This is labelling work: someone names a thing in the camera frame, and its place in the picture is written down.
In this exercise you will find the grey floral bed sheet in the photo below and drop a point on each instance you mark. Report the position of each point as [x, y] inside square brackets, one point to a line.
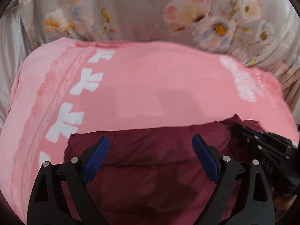
[140, 11]

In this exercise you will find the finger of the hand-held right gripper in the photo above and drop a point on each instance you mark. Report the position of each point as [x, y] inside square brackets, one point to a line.
[250, 140]
[252, 128]

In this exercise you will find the silver satin cloth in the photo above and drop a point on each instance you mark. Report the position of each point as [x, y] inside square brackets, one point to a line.
[14, 51]

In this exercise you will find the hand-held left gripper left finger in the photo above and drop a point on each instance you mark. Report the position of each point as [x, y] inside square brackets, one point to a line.
[96, 159]

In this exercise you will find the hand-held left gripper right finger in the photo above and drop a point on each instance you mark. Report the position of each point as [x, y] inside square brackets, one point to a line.
[207, 159]

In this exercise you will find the maroon puffer jacket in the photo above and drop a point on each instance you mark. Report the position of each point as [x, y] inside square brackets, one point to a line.
[150, 168]

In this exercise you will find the pink printed blanket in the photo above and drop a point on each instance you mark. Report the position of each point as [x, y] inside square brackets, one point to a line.
[152, 86]

